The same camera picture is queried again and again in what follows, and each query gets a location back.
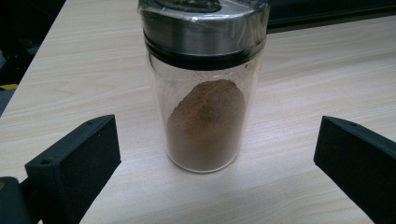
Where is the glass jar with brown powder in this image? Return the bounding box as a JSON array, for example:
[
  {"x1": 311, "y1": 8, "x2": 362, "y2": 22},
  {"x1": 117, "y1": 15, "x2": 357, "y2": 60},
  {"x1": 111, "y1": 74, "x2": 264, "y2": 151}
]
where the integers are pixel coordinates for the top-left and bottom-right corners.
[{"x1": 137, "y1": 0, "x2": 271, "y2": 175}]

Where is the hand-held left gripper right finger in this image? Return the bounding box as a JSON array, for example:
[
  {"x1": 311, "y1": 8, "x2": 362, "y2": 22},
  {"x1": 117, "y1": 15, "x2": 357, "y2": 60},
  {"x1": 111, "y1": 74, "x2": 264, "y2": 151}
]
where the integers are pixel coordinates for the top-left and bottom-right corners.
[{"x1": 313, "y1": 116, "x2": 396, "y2": 224}]

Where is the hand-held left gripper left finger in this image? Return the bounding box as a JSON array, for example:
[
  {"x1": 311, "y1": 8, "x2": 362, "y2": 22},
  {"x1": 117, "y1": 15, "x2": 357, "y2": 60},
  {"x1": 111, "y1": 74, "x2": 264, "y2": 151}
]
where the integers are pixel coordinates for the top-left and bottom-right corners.
[{"x1": 24, "y1": 114, "x2": 122, "y2": 224}]

